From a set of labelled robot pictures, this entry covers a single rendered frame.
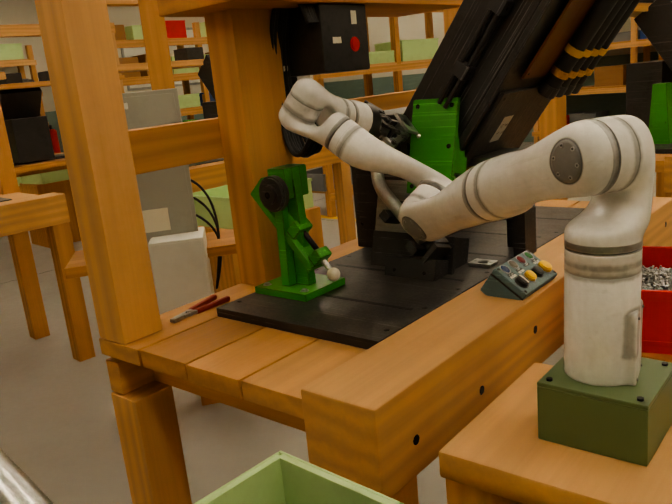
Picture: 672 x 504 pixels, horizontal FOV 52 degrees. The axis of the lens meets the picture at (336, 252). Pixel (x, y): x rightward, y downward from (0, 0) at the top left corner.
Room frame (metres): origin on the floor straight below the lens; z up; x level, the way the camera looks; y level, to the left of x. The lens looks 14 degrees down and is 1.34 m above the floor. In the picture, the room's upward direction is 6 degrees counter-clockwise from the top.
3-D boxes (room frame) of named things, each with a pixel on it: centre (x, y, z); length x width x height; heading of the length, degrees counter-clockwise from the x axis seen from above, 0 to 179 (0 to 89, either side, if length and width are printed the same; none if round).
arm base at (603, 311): (0.83, -0.33, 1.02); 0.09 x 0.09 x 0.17; 59
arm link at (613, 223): (0.83, -0.34, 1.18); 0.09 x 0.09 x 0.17; 22
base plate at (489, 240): (1.64, -0.26, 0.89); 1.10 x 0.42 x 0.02; 139
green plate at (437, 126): (1.54, -0.26, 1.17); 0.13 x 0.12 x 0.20; 139
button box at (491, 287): (1.30, -0.36, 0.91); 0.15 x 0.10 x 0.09; 139
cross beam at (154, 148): (1.88, 0.02, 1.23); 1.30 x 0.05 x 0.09; 139
